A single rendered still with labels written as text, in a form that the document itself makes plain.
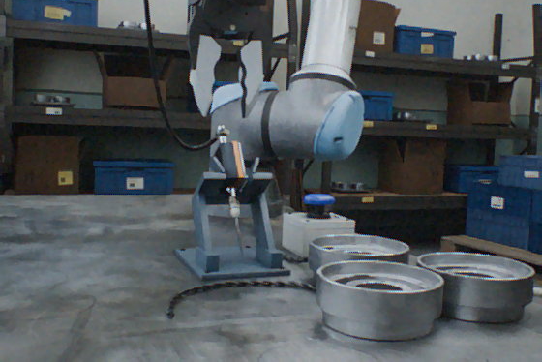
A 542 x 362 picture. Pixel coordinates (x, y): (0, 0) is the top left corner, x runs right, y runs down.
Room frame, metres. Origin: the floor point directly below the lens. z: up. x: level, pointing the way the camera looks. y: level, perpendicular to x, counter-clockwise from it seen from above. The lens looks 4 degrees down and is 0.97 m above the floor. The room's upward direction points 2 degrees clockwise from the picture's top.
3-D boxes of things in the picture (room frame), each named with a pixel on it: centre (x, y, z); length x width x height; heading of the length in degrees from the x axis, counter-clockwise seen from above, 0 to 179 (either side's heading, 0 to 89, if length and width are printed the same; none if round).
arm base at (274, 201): (1.10, 0.05, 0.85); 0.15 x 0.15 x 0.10
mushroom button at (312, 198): (0.78, -0.06, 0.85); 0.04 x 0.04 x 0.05
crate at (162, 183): (4.10, 0.94, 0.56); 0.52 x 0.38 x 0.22; 107
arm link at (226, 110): (1.09, 0.05, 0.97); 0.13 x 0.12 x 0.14; 67
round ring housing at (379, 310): (0.51, -0.09, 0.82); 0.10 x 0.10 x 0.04
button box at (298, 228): (0.79, -0.06, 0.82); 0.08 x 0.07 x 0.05; 20
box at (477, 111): (5.06, -1.68, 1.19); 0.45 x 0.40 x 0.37; 105
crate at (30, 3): (3.91, 1.43, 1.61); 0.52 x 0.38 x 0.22; 113
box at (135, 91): (4.08, 0.95, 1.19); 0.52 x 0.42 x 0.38; 110
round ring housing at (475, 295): (0.56, -0.19, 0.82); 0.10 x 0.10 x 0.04
